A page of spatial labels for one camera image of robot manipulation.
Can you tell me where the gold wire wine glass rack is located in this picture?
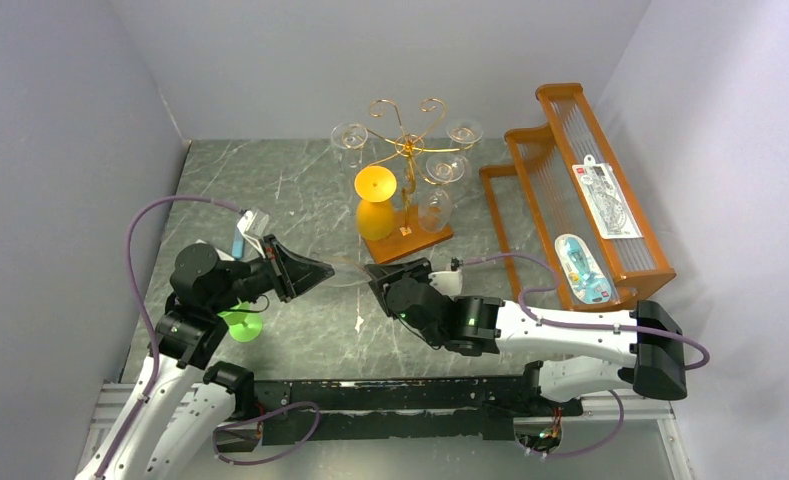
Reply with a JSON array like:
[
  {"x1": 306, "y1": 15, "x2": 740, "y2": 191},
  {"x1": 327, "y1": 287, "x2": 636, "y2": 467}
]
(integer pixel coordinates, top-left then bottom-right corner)
[{"x1": 352, "y1": 98, "x2": 454, "y2": 264}]

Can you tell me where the yellow plastic wine glass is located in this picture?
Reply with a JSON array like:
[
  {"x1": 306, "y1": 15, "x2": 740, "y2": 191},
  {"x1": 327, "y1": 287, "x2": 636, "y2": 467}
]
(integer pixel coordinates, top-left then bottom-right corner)
[{"x1": 354, "y1": 165, "x2": 397, "y2": 241}]

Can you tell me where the blue packaged item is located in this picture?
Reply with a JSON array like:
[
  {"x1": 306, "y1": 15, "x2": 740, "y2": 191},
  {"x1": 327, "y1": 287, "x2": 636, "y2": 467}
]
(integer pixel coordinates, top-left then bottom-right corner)
[{"x1": 554, "y1": 233, "x2": 615, "y2": 305}]

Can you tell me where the clear wine glass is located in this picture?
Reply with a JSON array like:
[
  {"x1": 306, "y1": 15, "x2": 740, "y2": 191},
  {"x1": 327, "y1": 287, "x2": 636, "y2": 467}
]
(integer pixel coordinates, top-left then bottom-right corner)
[
  {"x1": 418, "y1": 152, "x2": 466, "y2": 233},
  {"x1": 313, "y1": 255, "x2": 371, "y2": 288},
  {"x1": 446, "y1": 118, "x2": 484, "y2": 177},
  {"x1": 330, "y1": 122, "x2": 368, "y2": 170}
]

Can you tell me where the green plastic wine glass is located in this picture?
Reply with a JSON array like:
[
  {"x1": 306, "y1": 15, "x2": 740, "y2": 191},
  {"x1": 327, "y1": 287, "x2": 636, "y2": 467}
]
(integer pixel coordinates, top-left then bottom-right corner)
[{"x1": 219, "y1": 302, "x2": 263, "y2": 343}]

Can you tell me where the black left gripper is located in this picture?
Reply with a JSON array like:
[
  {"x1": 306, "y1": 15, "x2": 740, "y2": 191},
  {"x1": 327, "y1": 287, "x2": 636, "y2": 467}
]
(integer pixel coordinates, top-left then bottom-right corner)
[{"x1": 210, "y1": 234, "x2": 335, "y2": 312}]

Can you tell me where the light blue tube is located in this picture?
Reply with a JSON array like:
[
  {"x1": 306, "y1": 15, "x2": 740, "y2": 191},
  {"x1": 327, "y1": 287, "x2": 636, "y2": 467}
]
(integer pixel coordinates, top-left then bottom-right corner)
[{"x1": 231, "y1": 225, "x2": 245, "y2": 260}]

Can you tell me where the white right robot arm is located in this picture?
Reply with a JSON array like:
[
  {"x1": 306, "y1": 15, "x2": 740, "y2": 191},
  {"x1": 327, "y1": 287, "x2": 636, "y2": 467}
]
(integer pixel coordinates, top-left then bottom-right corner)
[{"x1": 363, "y1": 258, "x2": 688, "y2": 415}]

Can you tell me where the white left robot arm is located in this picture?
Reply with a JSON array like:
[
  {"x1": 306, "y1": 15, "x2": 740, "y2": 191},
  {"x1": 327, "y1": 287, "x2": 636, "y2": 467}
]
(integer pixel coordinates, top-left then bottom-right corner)
[{"x1": 77, "y1": 235, "x2": 335, "y2": 479}]

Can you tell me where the white packaged ruler set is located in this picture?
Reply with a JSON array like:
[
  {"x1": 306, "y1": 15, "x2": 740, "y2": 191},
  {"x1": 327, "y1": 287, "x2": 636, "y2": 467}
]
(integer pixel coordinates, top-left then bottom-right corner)
[{"x1": 572, "y1": 154, "x2": 643, "y2": 240}]

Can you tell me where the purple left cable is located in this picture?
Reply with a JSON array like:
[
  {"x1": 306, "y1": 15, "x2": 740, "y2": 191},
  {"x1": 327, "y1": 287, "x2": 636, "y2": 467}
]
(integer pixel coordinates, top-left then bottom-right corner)
[{"x1": 92, "y1": 195, "x2": 244, "y2": 480}]

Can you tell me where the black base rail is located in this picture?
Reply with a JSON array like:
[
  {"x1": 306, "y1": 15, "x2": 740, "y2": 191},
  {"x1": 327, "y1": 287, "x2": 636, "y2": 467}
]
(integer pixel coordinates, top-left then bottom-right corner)
[{"x1": 216, "y1": 375, "x2": 583, "y2": 453}]

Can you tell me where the wooden tiered display shelf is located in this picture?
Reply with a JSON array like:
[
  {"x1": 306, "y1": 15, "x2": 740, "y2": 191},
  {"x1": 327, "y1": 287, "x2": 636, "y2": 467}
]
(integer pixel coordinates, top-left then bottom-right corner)
[{"x1": 479, "y1": 83, "x2": 676, "y2": 311}]

